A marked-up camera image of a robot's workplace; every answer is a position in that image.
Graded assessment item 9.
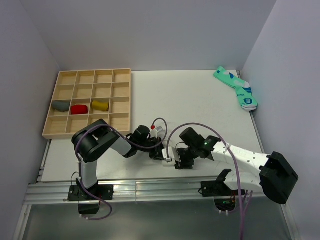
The rolled grey sock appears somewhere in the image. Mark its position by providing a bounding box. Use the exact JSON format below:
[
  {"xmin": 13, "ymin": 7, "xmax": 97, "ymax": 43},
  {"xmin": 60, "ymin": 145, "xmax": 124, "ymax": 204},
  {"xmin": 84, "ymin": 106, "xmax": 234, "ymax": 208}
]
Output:
[{"xmin": 51, "ymin": 100, "xmax": 71, "ymax": 112}]

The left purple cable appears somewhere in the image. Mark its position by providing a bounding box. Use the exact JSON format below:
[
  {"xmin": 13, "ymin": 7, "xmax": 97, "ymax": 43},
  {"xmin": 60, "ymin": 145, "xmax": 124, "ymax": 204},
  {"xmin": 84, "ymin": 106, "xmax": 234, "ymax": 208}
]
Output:
[{"xmin": 74, "ymin": 117, "xmax": 168, "ymax": 221}]

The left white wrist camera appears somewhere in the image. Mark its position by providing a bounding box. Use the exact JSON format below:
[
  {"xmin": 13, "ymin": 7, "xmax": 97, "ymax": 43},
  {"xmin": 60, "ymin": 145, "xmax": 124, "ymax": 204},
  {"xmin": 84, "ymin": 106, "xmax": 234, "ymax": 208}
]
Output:
[{"xmin": 150, "ymin": 125, "xmax": 163, "ymax": 138}]

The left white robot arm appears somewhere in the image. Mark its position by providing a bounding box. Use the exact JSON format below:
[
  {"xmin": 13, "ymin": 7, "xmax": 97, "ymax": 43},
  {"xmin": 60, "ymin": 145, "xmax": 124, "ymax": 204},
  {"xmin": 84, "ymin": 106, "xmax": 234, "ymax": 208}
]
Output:
[{"xmin": 71, "ymin": 119, "xmax": 164, "ymax": 200}]

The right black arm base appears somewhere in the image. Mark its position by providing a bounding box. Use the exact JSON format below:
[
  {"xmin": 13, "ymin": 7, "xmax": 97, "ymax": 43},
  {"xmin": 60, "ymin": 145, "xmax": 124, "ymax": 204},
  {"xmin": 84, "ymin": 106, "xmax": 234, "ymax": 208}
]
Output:
[{"xmin": 198, "ymin": 180, "xmax": 239, "ymax": 213}]

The yellow sock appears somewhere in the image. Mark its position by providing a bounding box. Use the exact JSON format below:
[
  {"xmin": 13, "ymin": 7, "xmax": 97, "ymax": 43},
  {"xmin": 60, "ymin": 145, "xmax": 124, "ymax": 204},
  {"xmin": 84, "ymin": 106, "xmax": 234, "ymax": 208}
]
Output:
[{"xmin": 91, "ymin": 100, "xmax": 109, "ymax": 112}]

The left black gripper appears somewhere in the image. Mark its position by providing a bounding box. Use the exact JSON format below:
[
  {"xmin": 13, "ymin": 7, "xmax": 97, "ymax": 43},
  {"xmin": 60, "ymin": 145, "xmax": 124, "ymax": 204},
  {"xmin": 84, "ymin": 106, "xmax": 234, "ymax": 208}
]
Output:
[{"xmin": 137, "ymin": 137, "xmax": 166, "ymax": 162}]

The rolled red sock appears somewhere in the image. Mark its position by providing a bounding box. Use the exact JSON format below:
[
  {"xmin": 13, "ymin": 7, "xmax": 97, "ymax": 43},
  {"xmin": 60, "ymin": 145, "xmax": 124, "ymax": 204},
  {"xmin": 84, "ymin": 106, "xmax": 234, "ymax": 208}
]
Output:
[{"xmin": 70, "ymin": 104, "xmax": 89, "ymax": 115}]

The mint green patterned sock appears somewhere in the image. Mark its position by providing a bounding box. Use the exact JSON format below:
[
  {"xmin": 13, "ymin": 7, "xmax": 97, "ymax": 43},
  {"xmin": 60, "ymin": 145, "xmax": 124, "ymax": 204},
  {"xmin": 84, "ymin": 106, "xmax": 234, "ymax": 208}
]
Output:
[{"xmin": 213, "ymin": 66, "xmax": 258, "ymax": 112}]

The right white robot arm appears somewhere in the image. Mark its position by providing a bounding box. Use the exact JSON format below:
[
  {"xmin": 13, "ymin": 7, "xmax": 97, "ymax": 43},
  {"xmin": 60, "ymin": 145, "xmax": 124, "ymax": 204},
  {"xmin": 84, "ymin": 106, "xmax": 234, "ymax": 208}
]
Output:
[{"xmin": 175, "ymin": 127, "xmax": 299, "ymax": 205}]

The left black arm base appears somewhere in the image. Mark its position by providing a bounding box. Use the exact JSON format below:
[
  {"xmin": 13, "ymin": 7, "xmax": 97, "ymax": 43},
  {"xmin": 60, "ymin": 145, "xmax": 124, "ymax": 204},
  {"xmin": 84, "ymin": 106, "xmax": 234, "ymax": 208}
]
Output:
[{"xmin": 67, "ymin": 182, "xmax": 114, "ymax": 216}]

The aluminium rail frame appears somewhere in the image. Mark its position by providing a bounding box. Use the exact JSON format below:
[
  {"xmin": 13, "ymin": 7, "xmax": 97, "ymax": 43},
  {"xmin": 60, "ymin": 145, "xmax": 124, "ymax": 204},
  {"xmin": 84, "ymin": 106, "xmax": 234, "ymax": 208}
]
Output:
[{"xmin": 14, "ymin": 70, "xmax": 301, "ymax": 240}]

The wooden compartment tray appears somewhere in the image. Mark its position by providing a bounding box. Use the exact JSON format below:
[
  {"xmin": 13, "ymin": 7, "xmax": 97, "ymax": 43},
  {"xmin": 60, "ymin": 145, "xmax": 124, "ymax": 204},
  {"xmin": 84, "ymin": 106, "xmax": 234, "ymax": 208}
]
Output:
[{"xmin": 42, "ymin": 68, "xmax": 132, "ymax": 140}]

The white sock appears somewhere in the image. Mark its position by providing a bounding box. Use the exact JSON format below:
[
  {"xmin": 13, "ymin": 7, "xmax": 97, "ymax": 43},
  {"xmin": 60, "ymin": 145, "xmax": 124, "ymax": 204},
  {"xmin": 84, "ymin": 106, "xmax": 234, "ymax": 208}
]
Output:
[{"xmin": 162, "ymin": 127, "xmax": 180, "ymax": 167}]

